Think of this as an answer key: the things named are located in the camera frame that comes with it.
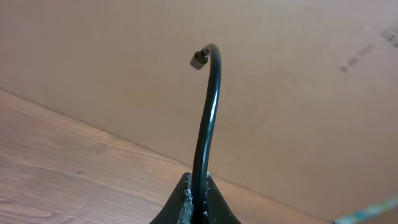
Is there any black usb cable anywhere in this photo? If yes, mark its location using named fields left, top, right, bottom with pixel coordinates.
left=189, top=43, right=223, bottom=224

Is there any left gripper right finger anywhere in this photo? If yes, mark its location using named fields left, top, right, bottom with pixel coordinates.
left=203, top=175, right=241, bottom=224

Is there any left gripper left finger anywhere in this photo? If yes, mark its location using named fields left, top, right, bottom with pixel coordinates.
left=150, top=172, right=194, bottom=224

